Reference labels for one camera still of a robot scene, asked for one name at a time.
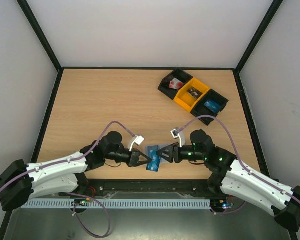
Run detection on red white card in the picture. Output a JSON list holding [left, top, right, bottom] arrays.
[[168, 78, 184, 90]]

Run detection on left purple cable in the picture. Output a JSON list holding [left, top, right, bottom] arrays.
[[0, 120, 136, 238]]

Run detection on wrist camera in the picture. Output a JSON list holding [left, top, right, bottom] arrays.
[[170, 127, 186, 148], [128, 135, 145, 152]]

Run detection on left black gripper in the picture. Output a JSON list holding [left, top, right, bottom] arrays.
[[105, 147, 152, 168]]

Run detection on white slotted cable duct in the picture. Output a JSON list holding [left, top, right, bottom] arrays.
[[22, 198, 211, 210]]

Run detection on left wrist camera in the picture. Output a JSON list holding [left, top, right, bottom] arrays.
[[128, 135, 145, 152]]

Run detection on dark card in yellow bin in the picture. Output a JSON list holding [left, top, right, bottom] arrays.
[[187, 87, 202, 100]]

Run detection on yellow bin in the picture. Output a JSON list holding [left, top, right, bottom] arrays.
[[173, 77, 211, 113]]

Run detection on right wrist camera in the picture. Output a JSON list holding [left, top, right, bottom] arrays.
[[170, 127, 186, 148]]

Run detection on black bin with red card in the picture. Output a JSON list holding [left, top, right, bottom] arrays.
[[158, 68, 193, 100]]

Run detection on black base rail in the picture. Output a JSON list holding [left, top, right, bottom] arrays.
[[73, 179, 227, 199]]

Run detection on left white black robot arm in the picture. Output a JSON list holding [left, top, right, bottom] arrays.
[[0, 131, 152, 212]]

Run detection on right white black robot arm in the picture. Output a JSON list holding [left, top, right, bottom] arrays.
[[156, 129, 300, 232]]

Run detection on black bin with blue card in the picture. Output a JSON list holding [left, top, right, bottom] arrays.
[[190, 89, 229, 118]]

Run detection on blue VIP credit card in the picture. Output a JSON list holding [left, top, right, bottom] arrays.
[[204, 99, 221, 113]]

